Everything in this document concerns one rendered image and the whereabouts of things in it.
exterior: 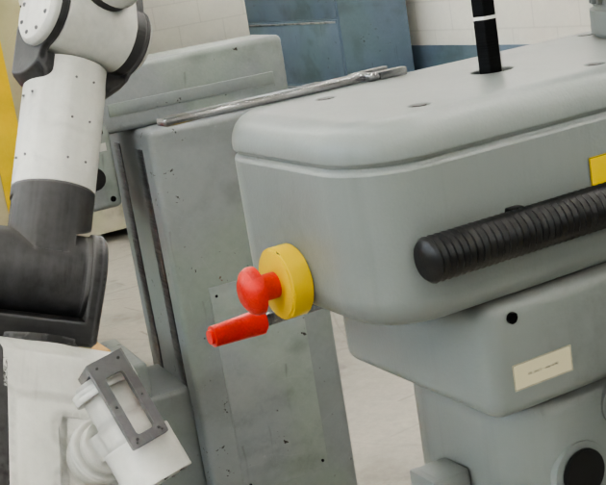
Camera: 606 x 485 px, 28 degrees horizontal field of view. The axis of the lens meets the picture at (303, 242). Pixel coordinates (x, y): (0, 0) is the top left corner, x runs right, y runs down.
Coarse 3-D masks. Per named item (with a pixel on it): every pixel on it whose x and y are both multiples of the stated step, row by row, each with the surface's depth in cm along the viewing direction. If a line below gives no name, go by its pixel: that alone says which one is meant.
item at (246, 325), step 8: (248, 312) 108; (272, 312) 109; (224, 320) 107; (232, 320) 107; (240, 320) 107; (248, 320) 107; (256, 320) 108; (264, 320) 108; (272, 320) 109; (280, 320) 109; (208, 328) 107; (216, 328) 106; (224, 328) 106; (232, 328) 107; (240, 328) 107; (248, 328) 107; (256, 328) 108; (264, 328) 108; (208, 336) 107; (216, 336) 106; (224, 336) 106; (232, 336) 107; (240, 336) 107; (248, 336) 108; (216, 344) 106; (224, 344) 107
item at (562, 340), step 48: (528, 288) 96; (576, 288) 98; (384, 336) 108; (432, 336) 101; (480, 336) 95; (528, 336) 96; (576, 336) 98; (432, 384) 103; (480, 384) 96; (528, 384) 96; (576, 384) 99
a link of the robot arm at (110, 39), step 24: (72, 0) 128; (96, 0) 130; (120, 0) 129; (72, 24) 128; (96, 24) 130; (120, 24) 132; (144, 24) 134; (72, 48) 130; (96, 48) 131; (120, 48) 132; (120, 72) 135
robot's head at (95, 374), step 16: (112, 352) 108; (96, 368) 107; (112, 368) 108; (128, 368) 108; (96, 384) 107; (128, 384) 108; (112, 400) 107; (144, 400) 108; (160, 416) 108; (128, 432) 106; (144, 432) 107; (160, 432) 107
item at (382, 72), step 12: (360, 72) 113; (372, 72) 111; (384, 72) 111; (396, 72) 112; (312, 84) 110; (324, 84) 109; (336, 84) 110; (348, 84) 110; (264, 96) 107; (276, 96) 107; (288, 96) 108; (204, 108) 105; (216, 108) 104; (228, 108) 105; (240, 108) 105; (168, 120) 102; (180, 120) 103; (192, 120) 103
